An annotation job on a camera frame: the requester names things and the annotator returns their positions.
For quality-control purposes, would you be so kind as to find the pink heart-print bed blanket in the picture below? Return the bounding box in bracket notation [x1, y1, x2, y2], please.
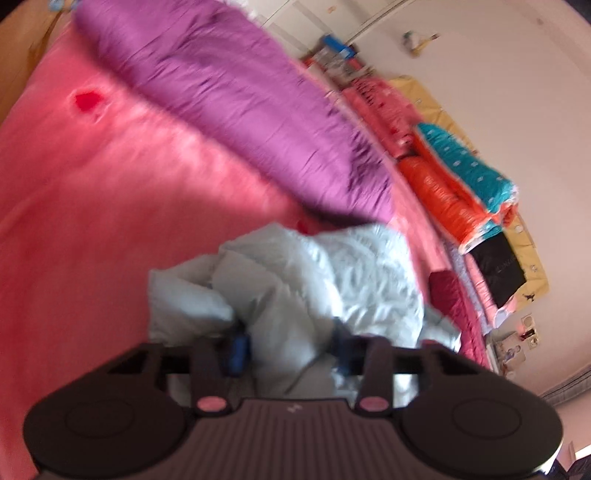
[0, 18, 490, 480]

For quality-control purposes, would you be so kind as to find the purple down jacket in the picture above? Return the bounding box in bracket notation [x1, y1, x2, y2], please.
[74, 0, 395, 223]

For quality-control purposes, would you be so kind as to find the yellow headboard cover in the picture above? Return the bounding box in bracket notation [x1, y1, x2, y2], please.
[388, 76, 550, 311]

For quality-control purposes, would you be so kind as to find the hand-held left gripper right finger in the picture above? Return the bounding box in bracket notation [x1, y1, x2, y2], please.
[330, 320, 485, 418]

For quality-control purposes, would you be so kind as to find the light blue down jacket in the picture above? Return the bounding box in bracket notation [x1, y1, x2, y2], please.
[148, 222, 462, 402]

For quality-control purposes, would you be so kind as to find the lavender folded blanket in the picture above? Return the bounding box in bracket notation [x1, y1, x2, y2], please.
[444, 240, 472, 280]

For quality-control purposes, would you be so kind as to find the white nightstand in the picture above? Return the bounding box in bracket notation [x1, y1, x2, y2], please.
[487, 330, 526, 376]

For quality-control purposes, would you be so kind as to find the blue box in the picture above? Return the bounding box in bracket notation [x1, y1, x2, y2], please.
[322, 34, 355, 59]

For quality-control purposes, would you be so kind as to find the maroon down jacket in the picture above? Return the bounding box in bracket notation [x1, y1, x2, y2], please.
[428, 270, 478, 342]

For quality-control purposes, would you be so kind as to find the teal and orange quilt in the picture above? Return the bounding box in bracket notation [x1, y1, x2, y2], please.
[398, 122, 520, 256]

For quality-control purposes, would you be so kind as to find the wall hanging ornament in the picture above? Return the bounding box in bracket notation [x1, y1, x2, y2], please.
[403, 31, 439, 56]

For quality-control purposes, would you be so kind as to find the white sliding wardrobe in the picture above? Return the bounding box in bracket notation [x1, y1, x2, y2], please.
[240, 0, 393, 47]

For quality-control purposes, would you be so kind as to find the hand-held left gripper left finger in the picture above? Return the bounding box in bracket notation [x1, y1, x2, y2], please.
[107, 323, 254, 418]

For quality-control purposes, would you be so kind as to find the stack of grey boxes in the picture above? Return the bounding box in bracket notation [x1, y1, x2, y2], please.
[302, 46, 370, 88]

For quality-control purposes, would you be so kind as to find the black folded garment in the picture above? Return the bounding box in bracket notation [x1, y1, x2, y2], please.
[470, 237, 527, 308]

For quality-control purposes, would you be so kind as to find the pink folded quilt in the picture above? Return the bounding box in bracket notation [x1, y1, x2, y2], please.
[342, 76, 419, 160]

